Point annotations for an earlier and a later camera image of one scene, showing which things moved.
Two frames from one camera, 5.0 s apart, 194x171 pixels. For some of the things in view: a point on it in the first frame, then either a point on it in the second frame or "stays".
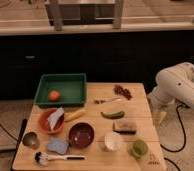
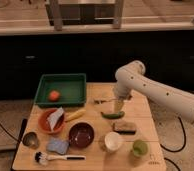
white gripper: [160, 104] → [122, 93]
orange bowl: [44, 123] stays
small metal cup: [30, 140] stays
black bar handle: [21, 134] stays
